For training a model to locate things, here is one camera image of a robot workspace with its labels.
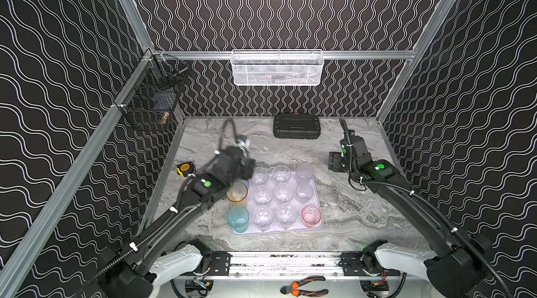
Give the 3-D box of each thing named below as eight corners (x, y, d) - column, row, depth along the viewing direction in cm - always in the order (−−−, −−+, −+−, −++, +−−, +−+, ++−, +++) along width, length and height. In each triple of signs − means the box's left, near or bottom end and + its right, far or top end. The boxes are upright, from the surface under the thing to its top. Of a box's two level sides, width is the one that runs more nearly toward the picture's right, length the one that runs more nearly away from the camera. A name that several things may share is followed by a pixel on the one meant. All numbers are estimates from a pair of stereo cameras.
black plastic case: (273, 141, 112) (273, 132, 106) (273, 122, 121) (273, 112, 115) (319, 141, 112) (321, 132, 107) (315, 122, 121) (317, 113, 115)
